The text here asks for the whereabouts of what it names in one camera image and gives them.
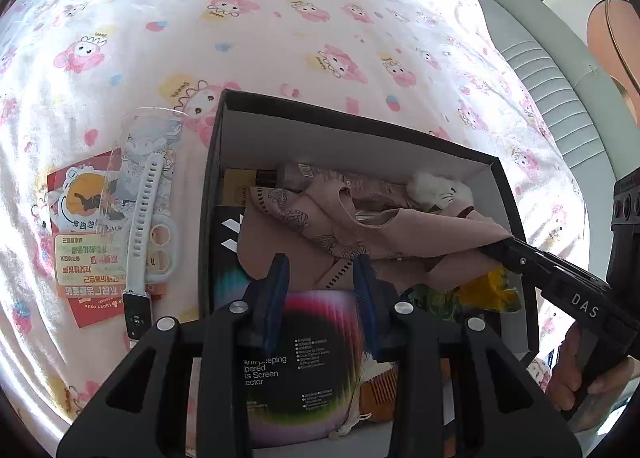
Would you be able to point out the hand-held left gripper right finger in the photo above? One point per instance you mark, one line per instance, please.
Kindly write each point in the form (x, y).
(365, 298)

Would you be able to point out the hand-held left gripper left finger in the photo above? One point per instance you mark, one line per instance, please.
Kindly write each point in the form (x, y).
(277, 298)

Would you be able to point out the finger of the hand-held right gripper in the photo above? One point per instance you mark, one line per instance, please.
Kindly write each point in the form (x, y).
(515, 258)

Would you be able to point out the pink printed cloth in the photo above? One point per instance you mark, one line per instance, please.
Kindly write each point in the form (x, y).
(300, 238)

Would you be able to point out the black cardboard box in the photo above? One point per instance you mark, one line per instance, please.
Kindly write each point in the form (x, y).
(215, 188)

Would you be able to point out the orange cartoon sticker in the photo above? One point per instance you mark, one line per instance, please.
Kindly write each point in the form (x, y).
(82, 198)

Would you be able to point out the person's right hand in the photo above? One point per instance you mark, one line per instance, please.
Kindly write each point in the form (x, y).
(565, 368)

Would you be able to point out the yellow artificial flower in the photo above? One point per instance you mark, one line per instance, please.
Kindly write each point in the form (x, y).
(487, 290)

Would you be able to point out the green snack packet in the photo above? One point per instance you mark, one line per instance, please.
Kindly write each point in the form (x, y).
(435, 295)

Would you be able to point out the black rainbow screen protector package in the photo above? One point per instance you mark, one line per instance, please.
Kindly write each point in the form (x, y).
(310, 363)

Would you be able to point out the wooden comb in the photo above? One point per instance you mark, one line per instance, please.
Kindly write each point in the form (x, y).
(380, 395)

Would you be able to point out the white plush toy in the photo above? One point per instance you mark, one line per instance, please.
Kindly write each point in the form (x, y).
(437, 190)

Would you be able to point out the small tan box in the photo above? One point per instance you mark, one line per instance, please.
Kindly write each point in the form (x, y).
(237, 185)

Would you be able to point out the brown cosmetic tube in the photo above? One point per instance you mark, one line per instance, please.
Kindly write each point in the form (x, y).
(300, 172)

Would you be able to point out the white smartwatch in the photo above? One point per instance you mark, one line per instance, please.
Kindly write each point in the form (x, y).
(142, 218)

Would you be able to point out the grey padded headboard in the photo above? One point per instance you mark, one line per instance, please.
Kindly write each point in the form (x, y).
(560, 87)

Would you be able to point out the yellow green sticker sheet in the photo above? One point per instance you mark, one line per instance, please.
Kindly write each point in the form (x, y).
(85, 263)

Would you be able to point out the pink cartoon printed blanket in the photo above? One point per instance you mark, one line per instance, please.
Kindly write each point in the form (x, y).
(300, 37)

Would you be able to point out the round orange wall decoration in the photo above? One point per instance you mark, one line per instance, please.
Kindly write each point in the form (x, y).
(617, 37)

